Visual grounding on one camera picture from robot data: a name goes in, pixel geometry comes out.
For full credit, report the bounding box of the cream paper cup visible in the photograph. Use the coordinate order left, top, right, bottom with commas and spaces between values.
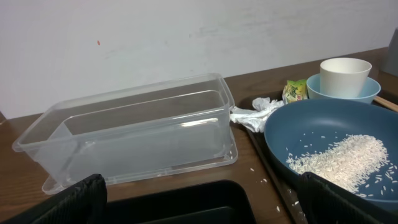
320, 58, 373, 98

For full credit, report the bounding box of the white tissue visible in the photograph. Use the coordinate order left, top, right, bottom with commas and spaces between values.
230, 97, 284, 133

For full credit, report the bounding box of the clear plastic bin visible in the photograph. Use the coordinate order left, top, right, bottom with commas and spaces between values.
12, 73, 238, 195

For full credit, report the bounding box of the wooden chopstick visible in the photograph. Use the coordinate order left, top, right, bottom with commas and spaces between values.
374, 96, 398, 112

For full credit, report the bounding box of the pile of white rice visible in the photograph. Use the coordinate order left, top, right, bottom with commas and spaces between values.
286, 134, 397, 198

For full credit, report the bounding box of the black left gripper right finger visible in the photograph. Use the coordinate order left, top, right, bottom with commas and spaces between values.
297, 172, 397, 224

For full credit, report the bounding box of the light blue small bowl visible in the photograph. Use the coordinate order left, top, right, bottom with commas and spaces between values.
307, 74, 381, 104

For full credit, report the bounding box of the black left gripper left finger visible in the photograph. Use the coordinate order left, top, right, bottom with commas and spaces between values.
2, 174, 107, 224

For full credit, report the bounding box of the dark blue plate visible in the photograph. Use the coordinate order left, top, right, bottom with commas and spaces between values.
264, 100, 397, 212

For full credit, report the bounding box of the yellow green snack wrapper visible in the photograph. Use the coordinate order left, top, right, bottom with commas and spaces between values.
282, 79, 308, 104

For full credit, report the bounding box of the black plastic tray bin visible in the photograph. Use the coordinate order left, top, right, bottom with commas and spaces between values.
102, 180, 256, 224

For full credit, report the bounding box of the brown serving tray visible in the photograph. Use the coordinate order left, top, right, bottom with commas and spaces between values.
240, 90, 397, 223

